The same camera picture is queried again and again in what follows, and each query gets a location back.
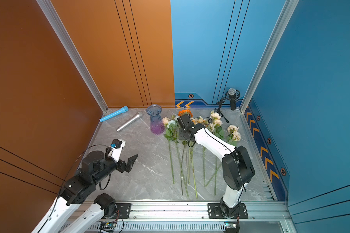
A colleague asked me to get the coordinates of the orange flower stem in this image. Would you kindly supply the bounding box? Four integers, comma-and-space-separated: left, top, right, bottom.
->
178, 109, 193, 118

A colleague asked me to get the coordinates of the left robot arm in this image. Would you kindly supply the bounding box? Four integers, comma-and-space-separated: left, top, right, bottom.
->
33, 139, 138, 233

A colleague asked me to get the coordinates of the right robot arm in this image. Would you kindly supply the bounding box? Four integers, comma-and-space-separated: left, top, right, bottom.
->
176, 114, 255, 218

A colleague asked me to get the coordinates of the purple glass vase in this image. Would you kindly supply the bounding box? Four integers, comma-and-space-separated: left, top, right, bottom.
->
146, 104, 165, 135

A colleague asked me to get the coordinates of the peach poppy flower stem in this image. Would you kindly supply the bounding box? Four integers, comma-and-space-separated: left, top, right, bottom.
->
188, 116, 210, 200

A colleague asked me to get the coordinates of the silver microphone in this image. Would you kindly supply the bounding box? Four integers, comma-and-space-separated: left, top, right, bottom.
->
116, 111, 144, 132

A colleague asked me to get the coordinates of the blue microphone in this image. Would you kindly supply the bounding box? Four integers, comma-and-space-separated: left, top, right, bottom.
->
99, 106, 129, 122

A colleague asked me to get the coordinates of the left green circuit board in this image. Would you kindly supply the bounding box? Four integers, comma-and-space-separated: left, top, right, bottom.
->
98, 222, 117, 233

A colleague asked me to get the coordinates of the green circuit board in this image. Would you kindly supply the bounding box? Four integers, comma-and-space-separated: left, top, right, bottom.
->
98, 222, 117, 233
223, 221, 240, 233

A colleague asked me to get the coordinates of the right green circuit board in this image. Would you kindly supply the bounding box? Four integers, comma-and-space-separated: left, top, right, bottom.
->
223, 221, 240, 233

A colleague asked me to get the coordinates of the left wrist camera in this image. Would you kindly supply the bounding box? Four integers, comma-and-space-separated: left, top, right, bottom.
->
108, 139, 126, 162

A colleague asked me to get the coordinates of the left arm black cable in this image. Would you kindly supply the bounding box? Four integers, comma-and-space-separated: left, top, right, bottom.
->
46, 144, 111, 222

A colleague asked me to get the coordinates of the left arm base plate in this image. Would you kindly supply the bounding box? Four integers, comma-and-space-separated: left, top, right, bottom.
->
103, 203, 132, 219

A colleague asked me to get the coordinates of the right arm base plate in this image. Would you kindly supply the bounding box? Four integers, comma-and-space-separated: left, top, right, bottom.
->
207, 203, 249, 219

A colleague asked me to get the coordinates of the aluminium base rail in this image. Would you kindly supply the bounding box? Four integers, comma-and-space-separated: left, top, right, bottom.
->
65, 201, 296, 233

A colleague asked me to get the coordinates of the left aluminium corner post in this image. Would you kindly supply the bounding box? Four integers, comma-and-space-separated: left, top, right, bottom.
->
37, 0, 109, 113

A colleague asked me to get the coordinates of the aluminium corner post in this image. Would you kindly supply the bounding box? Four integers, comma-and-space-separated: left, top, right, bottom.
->
240, 0, 299, 113
37, 0, 109, 113

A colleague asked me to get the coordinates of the right aluminium corner post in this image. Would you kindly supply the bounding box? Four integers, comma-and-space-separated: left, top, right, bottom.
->
240, 0, 299, 113

